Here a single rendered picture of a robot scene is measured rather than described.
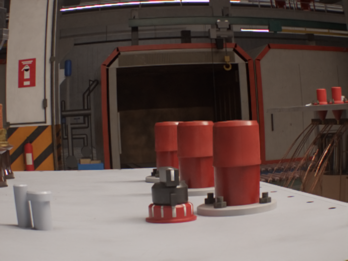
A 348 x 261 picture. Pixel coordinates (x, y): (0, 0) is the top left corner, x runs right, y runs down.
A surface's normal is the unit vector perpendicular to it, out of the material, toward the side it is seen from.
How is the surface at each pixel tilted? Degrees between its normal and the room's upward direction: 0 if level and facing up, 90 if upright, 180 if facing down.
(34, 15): 90
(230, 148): 89
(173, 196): 90
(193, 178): 91
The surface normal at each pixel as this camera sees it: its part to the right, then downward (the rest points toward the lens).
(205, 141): 0.39, -0.03
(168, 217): -0.15, -0.01
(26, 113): 0.15, 0.00
